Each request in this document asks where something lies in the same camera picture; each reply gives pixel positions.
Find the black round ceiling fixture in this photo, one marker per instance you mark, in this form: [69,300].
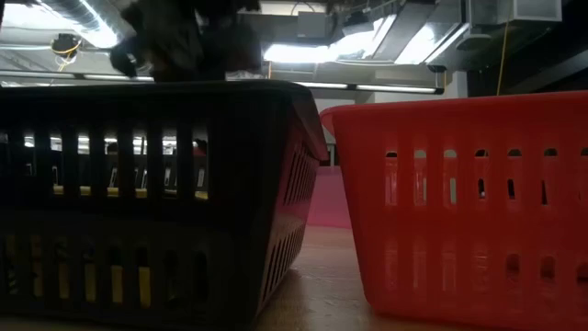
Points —
[66,45]

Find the black slotted plastic basket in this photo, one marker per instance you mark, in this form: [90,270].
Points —
[239,184]

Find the red slotted plastic basket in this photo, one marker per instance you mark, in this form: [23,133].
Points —
[459,257]

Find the pink-red plastic tray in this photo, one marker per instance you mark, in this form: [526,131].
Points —
[328,202]

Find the yellow crayon box colourful front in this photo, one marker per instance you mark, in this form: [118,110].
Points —
[144,285]

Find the grey ceiling box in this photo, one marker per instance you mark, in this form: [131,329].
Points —
[312,25]

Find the long ceiling light bar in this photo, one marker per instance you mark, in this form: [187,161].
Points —
[395,88]

